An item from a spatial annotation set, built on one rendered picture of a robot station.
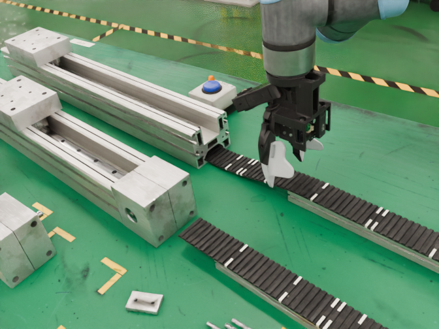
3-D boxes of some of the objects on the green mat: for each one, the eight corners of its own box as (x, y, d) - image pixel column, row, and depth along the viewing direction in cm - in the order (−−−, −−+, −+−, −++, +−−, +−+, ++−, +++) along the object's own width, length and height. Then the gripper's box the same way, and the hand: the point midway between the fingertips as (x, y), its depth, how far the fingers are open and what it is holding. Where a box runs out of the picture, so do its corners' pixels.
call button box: (239, 108, 110) (236, 85, 106) (210, 128, 105) (207, 104, 101) (214, 99, 114) (211, 76, 111) (186, 117, 109) (181, 94, 105)
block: (207, 206, 85) (199, 166, 79) (156, 248, 78) (144, 207, 72) (174, 187, 90) (164, 148, 84) (123, 225, 83) (109, 185, 78)
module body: (230, 145, 99) (226, 110, 94) (197, 170, 93) (191, 134, 88) (40, 61, 146) (30, 36, 141) (11, 75, 140) (-1, 48, 135)
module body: (164, 194, 89) (155, 159, 84) (123, 225, 83) (111, 190, 78) (-17, 87, 136) (-30, 61, 131) (-50, 103, 130) (-66, 76, 125)
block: (68, 244, 81) (49, 205, 76) (12, 289, 75) (-14, 250, 69) (37, 222, 87) (17, 183, 81) (-19, 262, 81) (-45, 224, 75)
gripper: (289, 98, 62) (292, 211, 75) (345, 56, 70) (340, 165, 83) (240, 82, 67) (251, 190, 80) (297, 44, 75) (299, 149, 88)
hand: (283, 167), depth 82 cm, fingers open, 8 cm apart
